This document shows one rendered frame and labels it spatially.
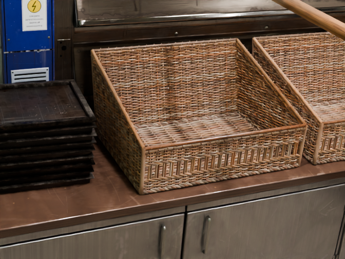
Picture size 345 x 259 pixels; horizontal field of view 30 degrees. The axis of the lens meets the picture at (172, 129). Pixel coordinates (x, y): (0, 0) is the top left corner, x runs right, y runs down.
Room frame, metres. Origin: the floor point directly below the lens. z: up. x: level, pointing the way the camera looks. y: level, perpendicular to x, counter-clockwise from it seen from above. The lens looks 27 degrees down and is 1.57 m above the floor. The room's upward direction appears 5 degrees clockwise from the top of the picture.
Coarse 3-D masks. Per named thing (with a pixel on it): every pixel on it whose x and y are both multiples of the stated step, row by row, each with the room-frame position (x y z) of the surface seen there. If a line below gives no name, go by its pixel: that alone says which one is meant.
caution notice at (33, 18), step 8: (24, 0) 1.88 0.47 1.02; (32, 0) 1.89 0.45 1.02; (40, 0) 1.90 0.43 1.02; (24, 8) 1.88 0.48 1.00; (32, 8) 1.89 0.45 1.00; (40, 8) 1.90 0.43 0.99; (24, 16) 1.88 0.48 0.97; (32, 16) 1.89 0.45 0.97; (40, 16) 1.90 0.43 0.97; (24, 24) 1.88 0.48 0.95; (32, 24) 1.89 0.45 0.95; (40, 24) 1.90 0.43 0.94
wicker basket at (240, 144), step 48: (144, 48) 2.04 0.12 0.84; (192, 48) 2.12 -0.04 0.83; (240, 48) 2.17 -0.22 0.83; (96, 96) 1.91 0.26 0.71; (240, 96) 2.13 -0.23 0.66; (144, 144) 1.57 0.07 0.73; (192, 144) 1.61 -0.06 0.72; (240, 144) 1.69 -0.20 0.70; (288, 144) 1.85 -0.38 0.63; (144, 192) 1.55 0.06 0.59
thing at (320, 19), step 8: (272, 0) 1.51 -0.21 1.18; (280, 0) 1.47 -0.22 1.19; (288, 0) 1.45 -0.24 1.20; (296, 0) 1.44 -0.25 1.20; (288, 8) 1.44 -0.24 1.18; (296, 8) 1.41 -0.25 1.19; (304, 8) 1.39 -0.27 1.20; (312, 8) 1.38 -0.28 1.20; (304, 16) 1.38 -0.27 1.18; (312, 16) 1.36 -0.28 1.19; (320, 16) 1.34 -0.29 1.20; (328, 16) 1.33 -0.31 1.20; (320, 24) 1.33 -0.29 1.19; (328, 24) 1.30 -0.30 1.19; (336, 24) 1.29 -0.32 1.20; (344, 24) 1.28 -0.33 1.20; (336, 32) 1.27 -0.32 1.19; (344, 32) 1.25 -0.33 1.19; (344, 40) 1.25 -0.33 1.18
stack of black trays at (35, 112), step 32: (0, 96) 1.71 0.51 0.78; (32, 96) 1.73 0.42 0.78; (64, 96) 1.75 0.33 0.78; (0, 128) 1.49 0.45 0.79; (32, 128) 1.54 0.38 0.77; (64, 128) 1.56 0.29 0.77; (0, 160) 1.50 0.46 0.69; (32, 160) 1.54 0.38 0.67; (64, 160) 1.57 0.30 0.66; (0, 192) 1.50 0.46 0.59
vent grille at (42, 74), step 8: (16, 72) 1.87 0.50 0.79; (24, 72) 1.88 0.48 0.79; (32, 72) 1.89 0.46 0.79; (40, 72) 1.90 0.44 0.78; (48, 72) 1.91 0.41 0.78; (16, 80) 1.87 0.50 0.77; (24, 80) 1.88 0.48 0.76; (32, 80) 1.89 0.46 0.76; (40, 80) 1.90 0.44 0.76; (48, 80) 1.91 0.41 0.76
